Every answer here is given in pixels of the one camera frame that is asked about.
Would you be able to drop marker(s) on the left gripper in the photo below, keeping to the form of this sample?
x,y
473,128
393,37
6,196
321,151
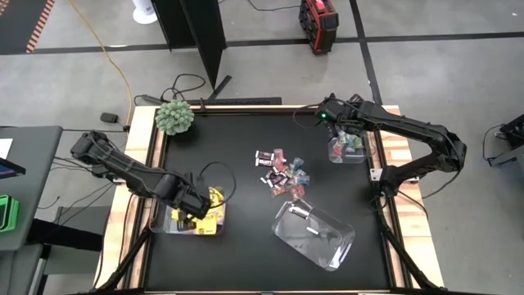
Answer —
x,y
194,201

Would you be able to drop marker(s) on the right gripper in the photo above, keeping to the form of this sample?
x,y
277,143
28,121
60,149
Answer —
x,y
340,112

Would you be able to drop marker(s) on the yellow Sour Patch packet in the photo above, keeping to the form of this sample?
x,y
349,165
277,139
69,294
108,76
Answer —
x,y
218,198
177,214
206,226

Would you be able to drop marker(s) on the clear plastic bin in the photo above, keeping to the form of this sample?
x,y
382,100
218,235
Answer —
x,y
159,221
327,246
352,158

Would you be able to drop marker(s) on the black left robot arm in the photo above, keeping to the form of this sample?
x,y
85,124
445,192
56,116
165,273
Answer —
x,y
131,172

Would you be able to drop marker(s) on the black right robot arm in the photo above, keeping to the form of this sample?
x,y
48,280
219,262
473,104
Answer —
x,y
417,129

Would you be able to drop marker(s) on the black flat floor bar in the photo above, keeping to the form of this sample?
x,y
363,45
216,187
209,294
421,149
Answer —
x,y
245,101

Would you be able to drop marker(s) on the green spiky artificial plant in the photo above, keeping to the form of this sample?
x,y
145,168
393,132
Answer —
x,y
174,118

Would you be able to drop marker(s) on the red black power station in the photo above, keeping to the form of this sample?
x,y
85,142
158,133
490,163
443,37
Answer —
x,y
319,24

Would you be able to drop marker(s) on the black desk base beam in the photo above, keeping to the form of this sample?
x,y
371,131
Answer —
x,y
61,235

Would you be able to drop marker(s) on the black power adapter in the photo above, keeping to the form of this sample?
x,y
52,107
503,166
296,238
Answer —
x,y
109,117

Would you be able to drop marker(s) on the wooden table board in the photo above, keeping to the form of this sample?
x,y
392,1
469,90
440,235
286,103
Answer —
x,y
423,246

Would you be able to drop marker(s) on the grey side desk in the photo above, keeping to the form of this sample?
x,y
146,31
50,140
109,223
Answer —
x,y
32,184

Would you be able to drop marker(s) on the black equipment cart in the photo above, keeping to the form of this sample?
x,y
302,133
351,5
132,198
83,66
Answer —
x,y
513,133

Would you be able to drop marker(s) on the green plastic crate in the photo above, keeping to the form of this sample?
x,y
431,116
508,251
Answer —
x,y
10,213

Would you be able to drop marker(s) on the dark blue tablet device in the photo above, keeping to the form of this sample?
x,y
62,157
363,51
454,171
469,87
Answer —
x,y
10,169

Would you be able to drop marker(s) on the white paper sheet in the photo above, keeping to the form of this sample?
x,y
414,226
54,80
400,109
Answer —
x,y
5,148

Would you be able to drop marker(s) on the white round fan base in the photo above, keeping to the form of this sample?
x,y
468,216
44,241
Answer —
x,y
143,14

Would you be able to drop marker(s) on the black mat with striped edge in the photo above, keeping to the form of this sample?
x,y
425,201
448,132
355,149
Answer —
x,y
16,24

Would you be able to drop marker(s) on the black metal table frame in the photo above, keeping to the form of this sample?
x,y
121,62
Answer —
x,y
410,262

